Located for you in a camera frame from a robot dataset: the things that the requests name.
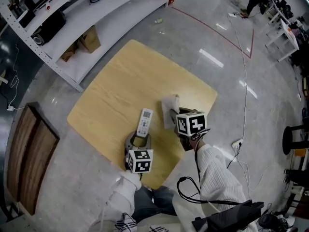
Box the white remote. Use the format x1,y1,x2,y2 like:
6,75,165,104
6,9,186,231
137,108,154,138

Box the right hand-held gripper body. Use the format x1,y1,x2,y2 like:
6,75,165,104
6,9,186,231
173,112,211,138

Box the yellow bag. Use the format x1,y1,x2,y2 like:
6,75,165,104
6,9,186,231
293,148,309,158

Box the brown cardboard box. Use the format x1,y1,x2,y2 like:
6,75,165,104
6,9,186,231
60,42,79,62
79,25,101,53

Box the person's legs in jeans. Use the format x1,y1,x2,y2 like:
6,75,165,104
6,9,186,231
131,185,178,223

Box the person's left forearm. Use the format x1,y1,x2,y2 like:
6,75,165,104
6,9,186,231
100,170,142,228

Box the white rectangular table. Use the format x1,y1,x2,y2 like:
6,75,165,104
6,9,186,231
265,18,300,62

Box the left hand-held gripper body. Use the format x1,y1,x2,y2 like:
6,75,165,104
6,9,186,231
124,143,155,174

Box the black box appliance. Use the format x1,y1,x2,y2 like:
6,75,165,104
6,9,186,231
31,10,66,45

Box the square wooden pedestal table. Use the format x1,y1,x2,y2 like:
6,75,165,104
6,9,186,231
67,39,218,190

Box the long white floor cable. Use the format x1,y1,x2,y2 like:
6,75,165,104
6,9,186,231
229,14,249,144

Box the round beige table black base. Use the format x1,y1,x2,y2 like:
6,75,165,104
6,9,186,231
282,124,309,157

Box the red floor tape line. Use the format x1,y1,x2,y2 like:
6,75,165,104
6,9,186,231
171,7,254,59

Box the black floor cable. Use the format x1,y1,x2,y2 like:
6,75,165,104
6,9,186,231
226,145,242,169

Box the white cleaning cloth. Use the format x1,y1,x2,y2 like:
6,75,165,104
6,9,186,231
161,94,181,130

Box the looping white floor cable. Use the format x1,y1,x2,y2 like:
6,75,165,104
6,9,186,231
236,148,281,200

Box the black metal stand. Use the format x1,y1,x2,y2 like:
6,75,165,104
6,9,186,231
192,201,265,232

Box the white metal shelf rack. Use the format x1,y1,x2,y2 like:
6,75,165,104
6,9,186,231
0,0,178,93

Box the brown wooden bench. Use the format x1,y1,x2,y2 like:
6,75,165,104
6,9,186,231
6,102,60,216

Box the person's right forearm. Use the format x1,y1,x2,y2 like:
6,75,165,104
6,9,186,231
180,135,247,209

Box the thin white cable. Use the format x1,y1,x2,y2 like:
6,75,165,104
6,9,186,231
8,40,25,111

